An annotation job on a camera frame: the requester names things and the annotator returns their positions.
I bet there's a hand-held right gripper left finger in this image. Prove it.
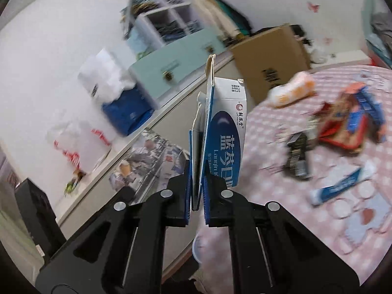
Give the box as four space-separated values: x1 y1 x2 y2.
35 159 192 294

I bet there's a clear bag with red print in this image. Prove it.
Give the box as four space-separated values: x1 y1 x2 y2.
46 121 112 175

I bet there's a blue and white tube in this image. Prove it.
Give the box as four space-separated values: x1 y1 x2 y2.
309 162 377 206

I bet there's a white cabinet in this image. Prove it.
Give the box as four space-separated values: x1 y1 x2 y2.
58 52 255 279

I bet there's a crumpled small white bag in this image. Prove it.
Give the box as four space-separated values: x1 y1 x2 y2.
311 46 327 63

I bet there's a blue bag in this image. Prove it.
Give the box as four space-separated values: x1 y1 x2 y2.
101 84 155 137

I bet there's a beige and teal fabric bag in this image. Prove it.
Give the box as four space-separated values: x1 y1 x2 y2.
191 0 253 37

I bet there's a large white plastic bag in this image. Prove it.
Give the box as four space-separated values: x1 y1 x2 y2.
77 49 137 101

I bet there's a grey cloth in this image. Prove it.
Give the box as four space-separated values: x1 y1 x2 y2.
370 12 392 37

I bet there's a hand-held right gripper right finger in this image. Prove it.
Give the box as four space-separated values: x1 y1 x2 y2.
203 167 359 294

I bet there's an orange and white snack packet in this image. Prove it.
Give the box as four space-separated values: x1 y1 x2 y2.
268 71 317 108

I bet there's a brown cardboard box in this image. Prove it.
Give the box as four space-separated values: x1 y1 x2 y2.
230 24 312 105

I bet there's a pink checked blanket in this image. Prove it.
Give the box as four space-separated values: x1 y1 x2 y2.
193 65 392 285

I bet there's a red snack packet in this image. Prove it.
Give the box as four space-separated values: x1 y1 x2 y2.
317 83 368 154

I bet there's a metal rod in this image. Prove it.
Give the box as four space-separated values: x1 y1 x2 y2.
122 0 138 40

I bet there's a blue and white carton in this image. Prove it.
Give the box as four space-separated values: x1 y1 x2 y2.
188 54 248 211

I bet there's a small green and yellow toy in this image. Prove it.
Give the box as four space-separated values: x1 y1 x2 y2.
64 170 88 195

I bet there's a white shelf unit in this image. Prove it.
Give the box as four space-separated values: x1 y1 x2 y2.
135 0 209 49

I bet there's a light blue drawer cabinet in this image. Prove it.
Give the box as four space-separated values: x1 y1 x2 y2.
127 26 227 109

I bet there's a small black box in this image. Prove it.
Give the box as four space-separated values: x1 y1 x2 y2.
285 132 311 180

